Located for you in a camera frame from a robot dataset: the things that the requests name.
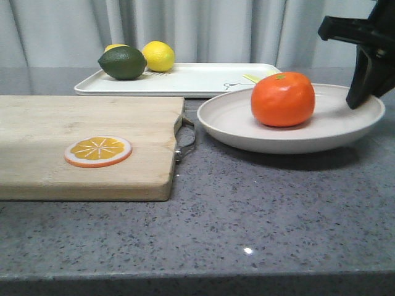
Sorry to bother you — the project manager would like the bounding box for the yellow lemon front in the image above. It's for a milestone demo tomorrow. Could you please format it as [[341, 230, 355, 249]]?
[[142, 41, 175, 72]]

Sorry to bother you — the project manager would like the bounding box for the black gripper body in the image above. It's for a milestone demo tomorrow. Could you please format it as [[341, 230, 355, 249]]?
[[317, 0, 395, 59]]

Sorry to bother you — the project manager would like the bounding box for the dark green lime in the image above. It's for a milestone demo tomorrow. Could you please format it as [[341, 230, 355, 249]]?
[[98, 46, 147, 80]]

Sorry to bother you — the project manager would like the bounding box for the yellow plastic knife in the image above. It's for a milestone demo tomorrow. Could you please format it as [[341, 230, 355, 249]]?
[[243, 74, 261, 84]]

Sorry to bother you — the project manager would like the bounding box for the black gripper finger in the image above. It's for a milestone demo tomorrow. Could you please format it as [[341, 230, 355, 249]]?
[[346, 45, 394, 109]]

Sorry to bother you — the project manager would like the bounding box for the yellow lemon behind lime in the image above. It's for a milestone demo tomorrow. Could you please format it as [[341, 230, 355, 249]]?
[[104, 44, 128, 52]]

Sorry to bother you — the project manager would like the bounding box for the orange slice toy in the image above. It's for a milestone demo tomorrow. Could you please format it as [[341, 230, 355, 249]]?
[[64, 136, 132, 168]]

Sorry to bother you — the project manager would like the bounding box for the white rectangular tray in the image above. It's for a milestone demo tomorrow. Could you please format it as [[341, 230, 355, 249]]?
[[74, 63, 279, 98]]

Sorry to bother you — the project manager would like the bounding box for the grey curtain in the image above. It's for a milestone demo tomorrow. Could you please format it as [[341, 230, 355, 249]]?
[[1, 1, 375, 68]]

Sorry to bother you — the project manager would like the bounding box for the beige round plate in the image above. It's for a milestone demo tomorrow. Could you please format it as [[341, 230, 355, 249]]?
[[197, 83, 385, 154]]

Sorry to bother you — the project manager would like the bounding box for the wooden cutting board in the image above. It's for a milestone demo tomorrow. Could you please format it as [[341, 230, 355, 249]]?
[[1, 96, 184, 201]]

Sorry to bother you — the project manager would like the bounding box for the yellow plastic fork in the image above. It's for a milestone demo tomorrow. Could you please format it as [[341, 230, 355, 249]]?
[[266, 70, 279, 76]]

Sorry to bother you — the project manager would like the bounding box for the orange toy mandarin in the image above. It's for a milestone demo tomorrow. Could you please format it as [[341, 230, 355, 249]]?
[[251, 72, 315, 127]]

